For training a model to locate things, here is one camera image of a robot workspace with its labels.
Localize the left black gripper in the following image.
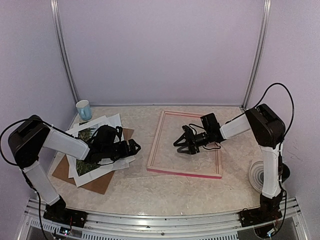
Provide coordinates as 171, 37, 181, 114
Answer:
102, 139, 141, 162

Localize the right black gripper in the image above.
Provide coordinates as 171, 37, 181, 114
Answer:
173, 130, 211, 155

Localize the white mat board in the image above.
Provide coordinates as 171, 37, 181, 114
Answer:
66, 114, 136, 187

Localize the pink wooden picture frame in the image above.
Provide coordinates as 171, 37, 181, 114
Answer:
146, 109, 223, 180

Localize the landscape photo print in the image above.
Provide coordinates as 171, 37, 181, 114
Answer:
67, 116, 111, 187

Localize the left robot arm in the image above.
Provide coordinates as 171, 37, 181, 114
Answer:
3, 115, 141, 223

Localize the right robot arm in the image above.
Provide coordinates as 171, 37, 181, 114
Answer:
173, 103, 286, 199

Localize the white paper sheet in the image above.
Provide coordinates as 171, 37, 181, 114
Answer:
67, 113, 122, 134

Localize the light blue mug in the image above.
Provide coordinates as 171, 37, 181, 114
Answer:
75, 99, 92, 121

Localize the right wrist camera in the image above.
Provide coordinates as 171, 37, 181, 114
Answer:
182, 125, 195, 134

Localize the front aluminium rail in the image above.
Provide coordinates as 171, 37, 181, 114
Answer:
16, 198, 309, 240

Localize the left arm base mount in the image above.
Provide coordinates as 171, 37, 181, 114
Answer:
43, 196, 88, 228

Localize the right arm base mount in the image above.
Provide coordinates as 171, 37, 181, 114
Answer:
239, 192, 283, 228

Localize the right aluminium corner post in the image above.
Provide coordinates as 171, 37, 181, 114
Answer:
241, 0, 272, 109

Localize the aluminium corner post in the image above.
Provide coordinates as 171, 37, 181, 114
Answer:
241, 0, 272, 109
50, 0, 80, 103

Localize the left aluminium corner post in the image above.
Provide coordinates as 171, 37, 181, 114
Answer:
50, 0, 80, 103

